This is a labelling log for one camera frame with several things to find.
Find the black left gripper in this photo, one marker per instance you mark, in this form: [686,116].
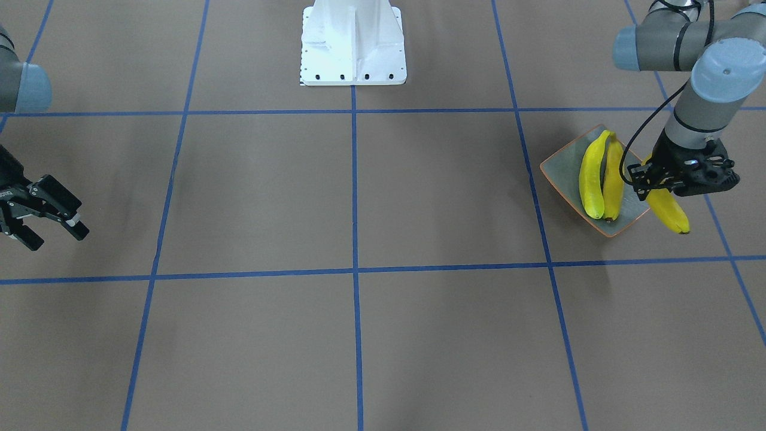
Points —
[668,152]

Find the yellow banana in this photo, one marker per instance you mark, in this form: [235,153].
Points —
[613,186]
[668,211]
[589,177]

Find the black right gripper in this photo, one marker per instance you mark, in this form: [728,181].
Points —
[8,178]

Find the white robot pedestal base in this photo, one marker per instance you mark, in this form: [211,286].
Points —
[352,43]

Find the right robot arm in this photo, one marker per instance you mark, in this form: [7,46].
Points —
[26,89]

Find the grey square plate orange rim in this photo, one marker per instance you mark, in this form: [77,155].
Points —
[562,171]

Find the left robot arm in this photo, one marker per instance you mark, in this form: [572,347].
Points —
[725,61]

